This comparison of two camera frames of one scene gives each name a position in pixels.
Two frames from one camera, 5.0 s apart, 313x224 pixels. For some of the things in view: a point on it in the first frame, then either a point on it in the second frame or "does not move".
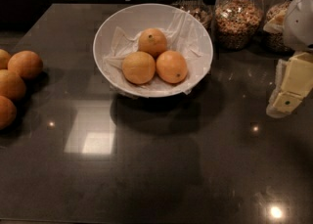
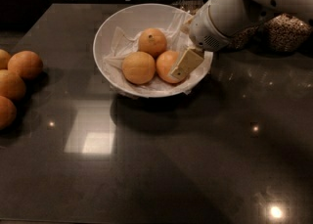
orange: [153, 41] does not move
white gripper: [300, 22] to [204, 31]
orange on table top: [25, 64] does not move
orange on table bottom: [8, 112] does not move
